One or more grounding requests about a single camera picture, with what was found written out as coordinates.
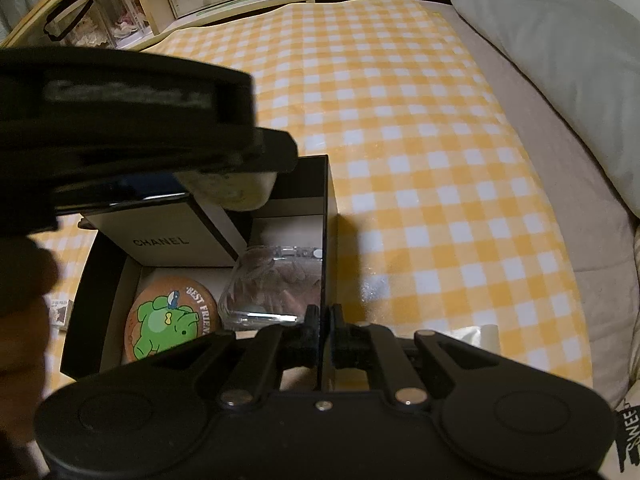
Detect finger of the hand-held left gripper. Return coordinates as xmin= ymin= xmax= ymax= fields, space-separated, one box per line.
xmin=220 ymin=127 xmax=300 ymax=174

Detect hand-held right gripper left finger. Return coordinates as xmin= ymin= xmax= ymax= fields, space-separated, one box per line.
xmin=120 ymin=304 xmax=326 ymax=411

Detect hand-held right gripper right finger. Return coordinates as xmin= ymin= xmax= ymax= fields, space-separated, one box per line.
xmin=326 ymin=304 xmax=526 ymax=409

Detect black storage box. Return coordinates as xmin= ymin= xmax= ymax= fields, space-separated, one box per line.
xmin=60 ymin=155 xmax=339 ymax=394

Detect clear plastic case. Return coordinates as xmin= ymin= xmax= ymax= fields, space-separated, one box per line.
xmin=219 ymin=244 xmax=327 ymax=332

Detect round badge with green character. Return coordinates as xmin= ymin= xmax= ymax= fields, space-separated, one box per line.
xmin=124 ymin=269 xmax=214 ymax=364

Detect person's left hand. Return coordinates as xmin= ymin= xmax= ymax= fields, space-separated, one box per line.
xmin=0 ymin=239 xmax=61 ymax=443

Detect small black box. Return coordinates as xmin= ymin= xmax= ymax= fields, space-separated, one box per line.
xmin=199 ymin=195 xmax=252 ymax=262

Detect white box with black trim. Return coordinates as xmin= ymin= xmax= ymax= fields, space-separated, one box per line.
xmin=80 ymin=193 xmax=240 ymax=267

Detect clear acrylic display cases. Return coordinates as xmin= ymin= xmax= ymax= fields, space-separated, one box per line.
xmin=60 ymin=0 xmax=151 ymax=51

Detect yellow checkered blanket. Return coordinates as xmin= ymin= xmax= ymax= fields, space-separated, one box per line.
xmin=30 ymin=0 xmax=597 ymax=393

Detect glossy white card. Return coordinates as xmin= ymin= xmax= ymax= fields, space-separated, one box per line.
xmin=449 ymin=324 xmax=501 ymax=357

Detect small printed carton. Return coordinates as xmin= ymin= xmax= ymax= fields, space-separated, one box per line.
xmin=49 ymin=297 xmax=76 ymax=332

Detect beige bed sheet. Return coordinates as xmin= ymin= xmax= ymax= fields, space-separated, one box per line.
xmin=434 ymin=5 xmax=637 ymax=411

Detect white cloth with black print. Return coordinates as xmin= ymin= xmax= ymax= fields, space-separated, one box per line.
xmin=614 ymin=394 xmax=640 ymax=463

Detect grey pillow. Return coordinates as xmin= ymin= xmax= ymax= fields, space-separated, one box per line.
xmin=450 ymin=0 xmax=640 ymax=212

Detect black strap handle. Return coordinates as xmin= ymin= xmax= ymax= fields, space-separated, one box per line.
xmin=42 ymin=0 xmax=96 ymax=42

